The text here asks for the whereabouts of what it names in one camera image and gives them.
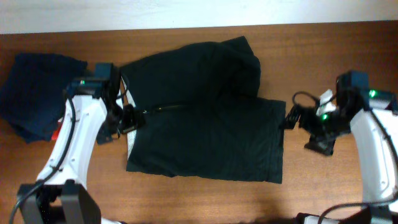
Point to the black shorts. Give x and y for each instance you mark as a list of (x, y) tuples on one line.
[(203, 115)]

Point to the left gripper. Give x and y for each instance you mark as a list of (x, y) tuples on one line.
[(135, 117)]

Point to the folded navy blue garment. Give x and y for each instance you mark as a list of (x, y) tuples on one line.
[(32, 99)]

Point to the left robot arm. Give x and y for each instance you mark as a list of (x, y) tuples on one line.
[(94, 114)]

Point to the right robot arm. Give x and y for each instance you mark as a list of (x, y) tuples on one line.
[(370, 115)]

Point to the folded red garment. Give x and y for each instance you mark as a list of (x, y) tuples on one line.
[(56, 132)]

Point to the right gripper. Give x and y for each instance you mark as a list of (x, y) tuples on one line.
[(325, 142)]

